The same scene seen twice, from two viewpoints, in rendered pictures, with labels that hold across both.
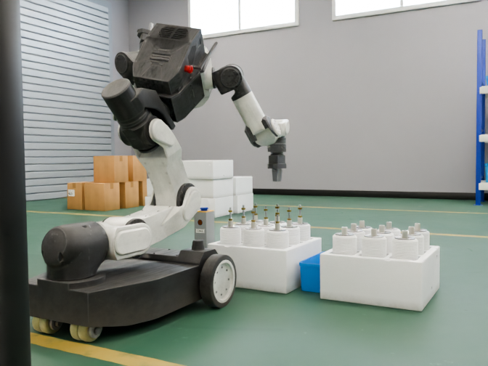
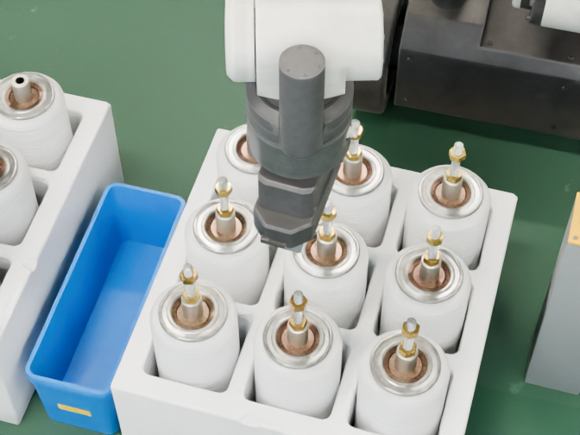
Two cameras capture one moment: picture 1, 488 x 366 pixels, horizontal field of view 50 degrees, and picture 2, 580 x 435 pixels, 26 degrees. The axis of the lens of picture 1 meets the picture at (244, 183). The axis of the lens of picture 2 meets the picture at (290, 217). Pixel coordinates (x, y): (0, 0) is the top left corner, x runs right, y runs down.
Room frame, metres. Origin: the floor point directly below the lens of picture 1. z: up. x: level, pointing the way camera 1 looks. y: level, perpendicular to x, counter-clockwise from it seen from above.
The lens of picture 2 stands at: (3.17, -0.33, 1.42)
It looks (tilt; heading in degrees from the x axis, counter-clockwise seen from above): 54 degrees down; 166
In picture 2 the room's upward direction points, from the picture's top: straight up
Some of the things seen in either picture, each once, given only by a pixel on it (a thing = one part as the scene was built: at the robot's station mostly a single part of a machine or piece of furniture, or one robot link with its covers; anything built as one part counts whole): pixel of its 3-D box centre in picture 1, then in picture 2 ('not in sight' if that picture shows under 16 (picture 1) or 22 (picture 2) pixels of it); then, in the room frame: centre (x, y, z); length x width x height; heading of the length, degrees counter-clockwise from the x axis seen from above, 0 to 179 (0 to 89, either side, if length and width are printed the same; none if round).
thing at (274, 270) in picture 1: (266, 260); (323, 324); (2.40, -0.10, 0.09); 0.39 x 0.39 x 0.18; 60
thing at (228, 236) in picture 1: (230, 247); (443, 237); (2.36, 0.06, 0.16); 0.10 x 0.10 x 0.18
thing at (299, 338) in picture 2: not in sight; (298, 331); (2.51, -0.16, 0.26); 0.02 x 0.02 x 0.03
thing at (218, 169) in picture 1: (206, 169); not in sight; (5.18, 0.37, 0.45); 0.39 x 0.39 x 0.18; 62
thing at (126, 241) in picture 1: (113, 239); not in sight; (1.86, 0.46, 0.28); 0.21 x 0.20 x 0.13; 152
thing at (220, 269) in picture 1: (218, 280); (379, 43); (1.97, 0.10, 0.10); 0.20 x 0.05 x 0.20; 152
